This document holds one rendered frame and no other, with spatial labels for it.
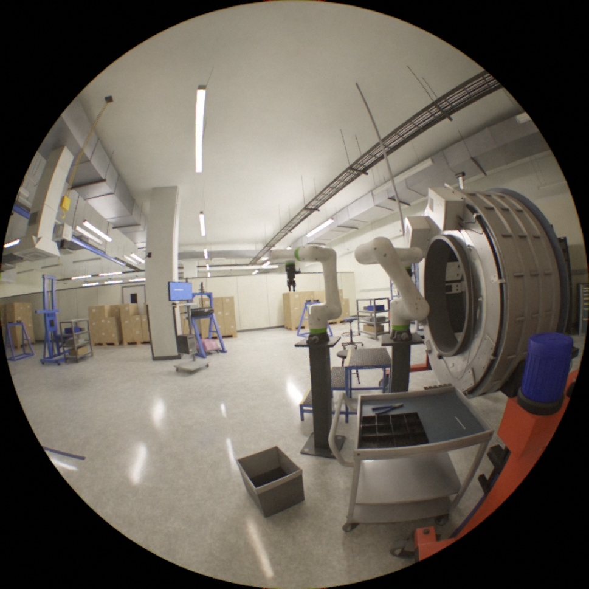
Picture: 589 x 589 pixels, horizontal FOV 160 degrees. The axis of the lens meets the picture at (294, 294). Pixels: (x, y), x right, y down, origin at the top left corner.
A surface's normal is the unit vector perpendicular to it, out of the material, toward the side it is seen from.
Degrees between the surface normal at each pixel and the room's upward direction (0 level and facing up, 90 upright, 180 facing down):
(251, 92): 180
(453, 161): 90
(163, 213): 90
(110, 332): 90
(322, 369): 90
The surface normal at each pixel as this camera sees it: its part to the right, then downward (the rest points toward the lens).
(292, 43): 0.07, 1.00
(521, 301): -0.30, 0.04
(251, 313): 0.37, -0.04
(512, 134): -0.93, 0.07
